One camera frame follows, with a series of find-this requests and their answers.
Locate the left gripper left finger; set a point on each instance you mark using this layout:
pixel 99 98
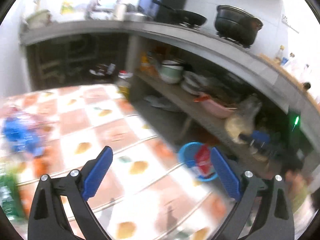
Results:
pixel 47 218

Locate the red paper packet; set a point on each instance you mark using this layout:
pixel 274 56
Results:
pixel 203 161

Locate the green white bowl stack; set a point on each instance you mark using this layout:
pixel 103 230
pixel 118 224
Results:
pixel 171 71

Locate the yellow oil bottle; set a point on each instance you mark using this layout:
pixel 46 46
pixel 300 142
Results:
pixel 124 82

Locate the stack of white plates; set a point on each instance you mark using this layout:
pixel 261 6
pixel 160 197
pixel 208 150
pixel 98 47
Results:
pixel 192 83

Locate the pink plastic basin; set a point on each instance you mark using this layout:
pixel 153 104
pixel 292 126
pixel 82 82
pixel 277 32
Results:
pixel 213 107

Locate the orange snack packages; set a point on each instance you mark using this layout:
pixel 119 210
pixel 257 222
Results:
pixel 147 65

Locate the blue plastic trash basket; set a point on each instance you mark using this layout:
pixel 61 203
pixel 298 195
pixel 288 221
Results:
pixel 186 155

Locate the black frying pan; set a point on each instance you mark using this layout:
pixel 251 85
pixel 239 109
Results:
pixel 180 16

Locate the beige filled plastic bag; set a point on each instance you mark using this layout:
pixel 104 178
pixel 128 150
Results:
pixel 242 121

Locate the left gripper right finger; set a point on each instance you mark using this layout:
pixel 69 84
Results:
pixel 274 218

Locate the black cooking pot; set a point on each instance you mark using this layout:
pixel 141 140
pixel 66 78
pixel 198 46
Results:
pixel 236 24

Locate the concrete kitchen counter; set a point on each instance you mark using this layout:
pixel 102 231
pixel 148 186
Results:
pixel 272 80

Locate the blue plastic snack bag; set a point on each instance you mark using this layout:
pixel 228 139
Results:
pixel 24 133

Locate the wooden lower shelf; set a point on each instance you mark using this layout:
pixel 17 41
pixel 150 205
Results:
pixel 190 122

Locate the green clear plastic bottle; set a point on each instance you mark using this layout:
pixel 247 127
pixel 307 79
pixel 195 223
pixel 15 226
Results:
pixel 10 197

